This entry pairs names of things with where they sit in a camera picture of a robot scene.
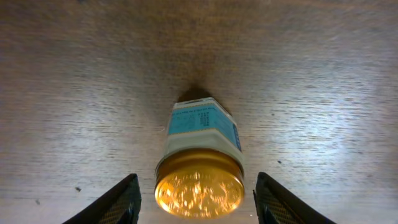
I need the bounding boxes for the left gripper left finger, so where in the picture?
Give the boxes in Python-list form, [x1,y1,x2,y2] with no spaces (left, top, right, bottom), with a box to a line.
[64,174,142,224]

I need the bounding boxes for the small gold-lid jar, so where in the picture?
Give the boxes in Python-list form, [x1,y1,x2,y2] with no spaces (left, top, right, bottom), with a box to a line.
[154,97,244,219]

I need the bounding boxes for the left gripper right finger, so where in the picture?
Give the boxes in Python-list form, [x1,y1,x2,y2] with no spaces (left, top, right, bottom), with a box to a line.
[253,172,335,224]

